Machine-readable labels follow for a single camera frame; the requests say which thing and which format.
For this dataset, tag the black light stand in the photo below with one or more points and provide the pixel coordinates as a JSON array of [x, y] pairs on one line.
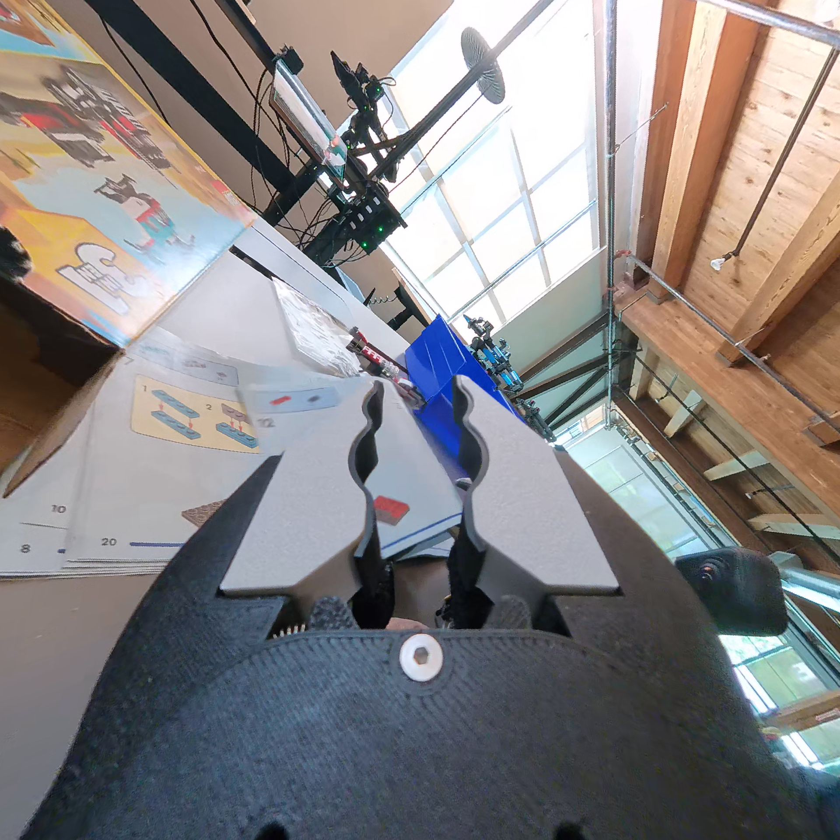
[[482, 62]]

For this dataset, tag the toy instruction booklet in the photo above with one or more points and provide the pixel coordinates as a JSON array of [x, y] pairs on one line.
[[98, 472]]

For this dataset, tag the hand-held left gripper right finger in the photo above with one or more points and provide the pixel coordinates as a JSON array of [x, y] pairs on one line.
[[538, 518]]

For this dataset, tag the yellow toy set box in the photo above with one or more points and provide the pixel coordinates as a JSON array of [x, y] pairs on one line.
[[98, 164]]

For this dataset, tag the black camera rig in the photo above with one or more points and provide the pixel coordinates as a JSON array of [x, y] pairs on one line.
[[358, 82]]

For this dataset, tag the grey desk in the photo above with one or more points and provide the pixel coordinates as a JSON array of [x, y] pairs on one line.
[[52, 656]]

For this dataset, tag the black metal table frame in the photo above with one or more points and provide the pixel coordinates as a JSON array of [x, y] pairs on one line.
[[190, 85]]

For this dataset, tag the row of blue robot arms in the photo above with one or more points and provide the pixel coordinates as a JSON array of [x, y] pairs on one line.
[[499, 367]]

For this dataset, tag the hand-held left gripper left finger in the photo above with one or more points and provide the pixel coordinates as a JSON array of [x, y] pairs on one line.
[[302, 518]]

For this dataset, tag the ceiling spot light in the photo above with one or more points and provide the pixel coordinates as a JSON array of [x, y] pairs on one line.
[[716, 264]]

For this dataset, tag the blue plastic bin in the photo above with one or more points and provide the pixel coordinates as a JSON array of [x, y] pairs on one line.
[[439, 367]]

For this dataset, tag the clear plastic bag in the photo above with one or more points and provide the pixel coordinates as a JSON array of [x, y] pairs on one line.
[[315, 328]]

